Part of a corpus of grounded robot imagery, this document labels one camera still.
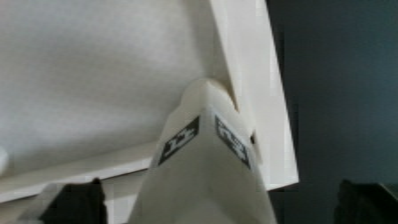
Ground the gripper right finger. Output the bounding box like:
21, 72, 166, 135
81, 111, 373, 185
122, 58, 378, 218
334, 180, 398, 224

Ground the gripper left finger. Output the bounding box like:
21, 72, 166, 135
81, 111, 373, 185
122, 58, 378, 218
15, 177, 110, 224

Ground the white desk leg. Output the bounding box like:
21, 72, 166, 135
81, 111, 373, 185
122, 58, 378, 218
127, 78, 277, 224

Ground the white desk top tray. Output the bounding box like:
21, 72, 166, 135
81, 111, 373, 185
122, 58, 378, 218
0, 0, 298, 203

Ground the white front fence bar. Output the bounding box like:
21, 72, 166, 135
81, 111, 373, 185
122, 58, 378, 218
0, 169, 149, 224

